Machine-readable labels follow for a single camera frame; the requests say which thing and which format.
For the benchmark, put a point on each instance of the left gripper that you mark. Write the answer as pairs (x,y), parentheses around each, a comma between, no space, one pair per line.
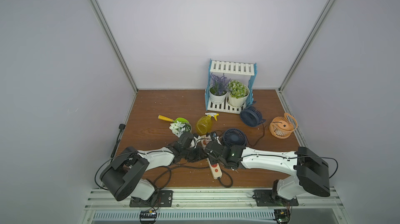
(189,139)

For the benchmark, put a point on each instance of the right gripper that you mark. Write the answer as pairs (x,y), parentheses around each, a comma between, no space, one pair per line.
(209,148)

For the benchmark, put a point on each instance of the beige power strip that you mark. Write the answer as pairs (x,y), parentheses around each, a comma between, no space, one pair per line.
(214,168)

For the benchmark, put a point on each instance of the dark blue round desk fan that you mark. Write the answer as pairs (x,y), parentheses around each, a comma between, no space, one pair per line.
(234,137)

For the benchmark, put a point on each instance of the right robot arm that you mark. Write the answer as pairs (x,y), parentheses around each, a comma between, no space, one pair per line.
(308,172)

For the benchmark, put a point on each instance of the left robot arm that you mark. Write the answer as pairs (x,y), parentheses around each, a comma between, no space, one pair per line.
(123,175)

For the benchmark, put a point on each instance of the orange desk fan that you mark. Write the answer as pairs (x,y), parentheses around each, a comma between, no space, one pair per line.
(282,127)

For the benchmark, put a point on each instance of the yellow spray bottle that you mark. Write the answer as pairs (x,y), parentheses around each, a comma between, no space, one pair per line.
(204,124)

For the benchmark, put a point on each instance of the white flower beige pot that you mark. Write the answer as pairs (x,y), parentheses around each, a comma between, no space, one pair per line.
(179,128)

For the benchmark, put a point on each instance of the green yellow garden trowel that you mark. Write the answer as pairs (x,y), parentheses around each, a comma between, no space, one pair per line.
(179,119)

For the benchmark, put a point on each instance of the lavender plant white pot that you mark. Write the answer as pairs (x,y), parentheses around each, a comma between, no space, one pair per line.
(218,89)

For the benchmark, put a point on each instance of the green plant white pot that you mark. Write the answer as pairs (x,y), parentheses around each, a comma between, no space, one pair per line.
(238,93)

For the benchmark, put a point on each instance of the blue white plant shelf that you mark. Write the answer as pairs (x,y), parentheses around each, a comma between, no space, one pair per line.
(243,72)

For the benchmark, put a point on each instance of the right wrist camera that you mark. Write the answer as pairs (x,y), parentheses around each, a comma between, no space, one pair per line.
(214,137)

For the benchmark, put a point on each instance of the dark blue fan with handle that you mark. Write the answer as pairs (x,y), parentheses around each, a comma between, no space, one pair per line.
(251,116)

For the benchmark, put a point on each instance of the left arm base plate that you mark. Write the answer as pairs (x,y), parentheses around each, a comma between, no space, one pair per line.
(160,198)

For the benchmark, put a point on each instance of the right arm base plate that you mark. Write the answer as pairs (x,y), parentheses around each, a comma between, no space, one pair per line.
(268,199)

